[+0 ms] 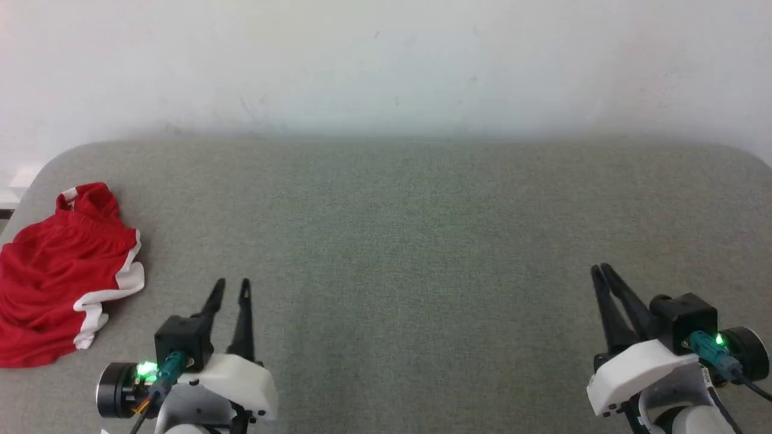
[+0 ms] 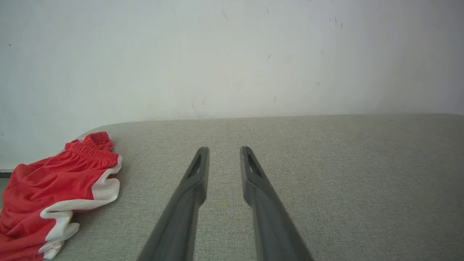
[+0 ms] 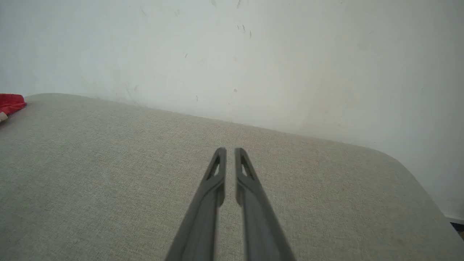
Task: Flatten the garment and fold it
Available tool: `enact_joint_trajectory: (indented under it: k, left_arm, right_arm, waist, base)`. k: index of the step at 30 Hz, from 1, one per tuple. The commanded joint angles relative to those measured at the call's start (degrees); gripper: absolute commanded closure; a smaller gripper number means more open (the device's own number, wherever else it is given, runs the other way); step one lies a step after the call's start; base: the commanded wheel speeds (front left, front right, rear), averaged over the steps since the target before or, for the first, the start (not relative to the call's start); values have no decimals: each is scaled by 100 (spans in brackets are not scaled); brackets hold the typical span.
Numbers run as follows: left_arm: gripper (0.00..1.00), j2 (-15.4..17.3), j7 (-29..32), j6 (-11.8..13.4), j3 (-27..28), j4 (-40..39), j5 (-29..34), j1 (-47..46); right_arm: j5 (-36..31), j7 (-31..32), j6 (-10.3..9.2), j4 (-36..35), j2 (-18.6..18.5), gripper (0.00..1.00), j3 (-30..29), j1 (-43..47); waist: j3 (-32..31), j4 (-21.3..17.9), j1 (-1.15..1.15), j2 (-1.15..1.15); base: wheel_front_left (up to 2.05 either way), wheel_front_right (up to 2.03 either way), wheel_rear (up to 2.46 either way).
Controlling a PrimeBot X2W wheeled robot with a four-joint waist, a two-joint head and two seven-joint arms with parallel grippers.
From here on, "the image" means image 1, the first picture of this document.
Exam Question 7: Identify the grey fabric sofa seat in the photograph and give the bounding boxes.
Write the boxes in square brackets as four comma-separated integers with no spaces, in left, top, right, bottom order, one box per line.
[0,139,772,434]

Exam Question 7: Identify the white skirting ledge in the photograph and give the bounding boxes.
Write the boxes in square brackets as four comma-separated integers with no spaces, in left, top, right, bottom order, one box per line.
[0,160,46,207]

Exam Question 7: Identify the red shorts with white trim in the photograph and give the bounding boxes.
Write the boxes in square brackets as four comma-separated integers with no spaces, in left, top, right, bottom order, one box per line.
[0,182,146,369]

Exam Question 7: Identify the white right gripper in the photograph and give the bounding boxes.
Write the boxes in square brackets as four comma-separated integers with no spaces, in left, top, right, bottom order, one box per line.
[587,263,701,418]

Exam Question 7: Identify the arm cable teal plug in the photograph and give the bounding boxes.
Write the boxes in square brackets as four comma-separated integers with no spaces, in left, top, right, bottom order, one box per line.
[688,330,772,402]
[129,351,189,434]

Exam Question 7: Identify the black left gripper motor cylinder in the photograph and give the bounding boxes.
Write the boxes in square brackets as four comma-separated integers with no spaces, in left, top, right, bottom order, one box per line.
[96,361,153,419]

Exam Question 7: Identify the right arm cable teal plug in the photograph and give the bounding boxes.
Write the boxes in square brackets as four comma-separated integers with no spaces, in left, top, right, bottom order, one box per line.
[688,330,772,402]

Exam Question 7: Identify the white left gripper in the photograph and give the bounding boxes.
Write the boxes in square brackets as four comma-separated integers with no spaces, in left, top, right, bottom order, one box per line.
[175,278,280,434]

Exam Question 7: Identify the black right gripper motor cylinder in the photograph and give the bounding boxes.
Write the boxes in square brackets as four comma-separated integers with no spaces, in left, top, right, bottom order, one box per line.
[721,327,770,382]

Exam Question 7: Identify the left arm cable teal plug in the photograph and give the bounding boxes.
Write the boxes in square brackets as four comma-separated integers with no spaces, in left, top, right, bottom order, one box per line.
[129,351,189,434]

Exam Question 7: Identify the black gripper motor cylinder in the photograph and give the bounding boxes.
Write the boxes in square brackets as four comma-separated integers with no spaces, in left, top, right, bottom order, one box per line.
[96,361,153,419]
[721,327,770,382]

